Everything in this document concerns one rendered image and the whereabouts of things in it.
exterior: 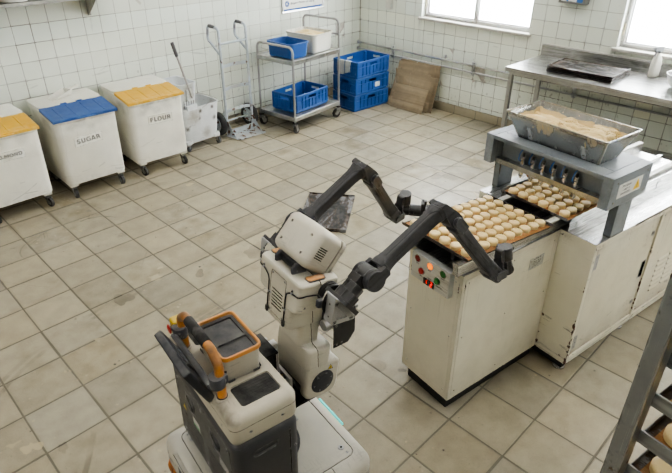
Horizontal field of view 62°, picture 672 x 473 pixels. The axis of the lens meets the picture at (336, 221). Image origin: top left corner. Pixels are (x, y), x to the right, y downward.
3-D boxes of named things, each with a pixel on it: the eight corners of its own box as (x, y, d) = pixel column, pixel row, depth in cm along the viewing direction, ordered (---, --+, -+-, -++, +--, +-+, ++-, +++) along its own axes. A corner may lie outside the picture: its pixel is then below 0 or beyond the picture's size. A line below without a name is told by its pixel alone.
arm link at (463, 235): (433, 217, 208) (453, 226, 199) (443, 205, 209) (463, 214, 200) (481, 277, 233) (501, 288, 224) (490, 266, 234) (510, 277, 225)
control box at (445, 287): (415, 271, 267) (417, 247, 260) (452, 296, 250) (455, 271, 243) (410, 274, 265) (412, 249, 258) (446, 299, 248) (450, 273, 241)
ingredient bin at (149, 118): (142, 179, 519) (127, 99, 481) (114, 159, 560) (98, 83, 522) (194, 164, 550) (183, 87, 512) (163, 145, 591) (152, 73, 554)
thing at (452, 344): (486, 324, 341) (508, 192, 296) (533, 356, 316) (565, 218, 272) (399, 373, 305) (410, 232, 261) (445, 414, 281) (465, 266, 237)
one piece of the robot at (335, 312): (331, 326, 188) (335, 298, 184) (322, 318, 192) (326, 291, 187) (354, 318, 194) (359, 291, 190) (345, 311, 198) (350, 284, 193)
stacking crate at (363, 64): (364, 65, 726) (365, 49, 716) (388, 70, 702) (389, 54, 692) (332, 74, 688) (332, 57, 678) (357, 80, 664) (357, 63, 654)
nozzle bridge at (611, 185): (516, 175, 329) (526, 119, 312) (635, 225, 278) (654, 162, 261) (478, 189, 312) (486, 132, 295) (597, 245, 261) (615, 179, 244)
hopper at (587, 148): (536, 124, 305) (541, 99, 298) (635, 157, 266) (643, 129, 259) (501, 135, 291) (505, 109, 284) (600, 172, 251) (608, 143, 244)
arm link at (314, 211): (358, 148, 234) (375, 158, 228) (365, 169, 245) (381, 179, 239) (281, 220, 223) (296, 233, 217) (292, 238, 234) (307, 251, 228)
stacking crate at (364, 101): (366, 95, 745) (366, 80, 735) (388, 102, 719) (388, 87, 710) (332, 105, 710) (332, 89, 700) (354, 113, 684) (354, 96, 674)
